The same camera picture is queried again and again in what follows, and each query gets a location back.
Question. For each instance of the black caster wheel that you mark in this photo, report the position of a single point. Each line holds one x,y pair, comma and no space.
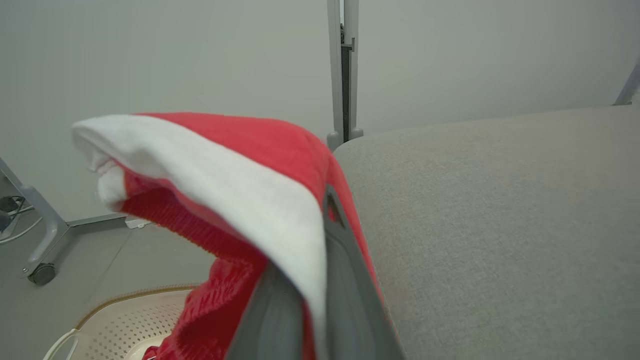
43,274

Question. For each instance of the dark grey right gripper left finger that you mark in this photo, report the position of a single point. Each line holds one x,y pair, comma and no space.
275,325

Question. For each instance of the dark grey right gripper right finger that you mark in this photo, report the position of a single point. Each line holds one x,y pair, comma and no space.
350,300

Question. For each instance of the grey slanted metal strut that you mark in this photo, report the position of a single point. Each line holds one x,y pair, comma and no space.
628,85

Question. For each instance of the red and white knit garment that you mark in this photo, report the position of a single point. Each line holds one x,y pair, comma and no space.
260,150

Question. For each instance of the grey metal partition post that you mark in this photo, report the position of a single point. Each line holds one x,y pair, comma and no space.
336,75

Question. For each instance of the cream perforated laundry basket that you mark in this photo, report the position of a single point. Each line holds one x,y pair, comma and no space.
115,325

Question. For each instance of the grey metal partition foot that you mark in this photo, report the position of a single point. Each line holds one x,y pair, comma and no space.
52,225

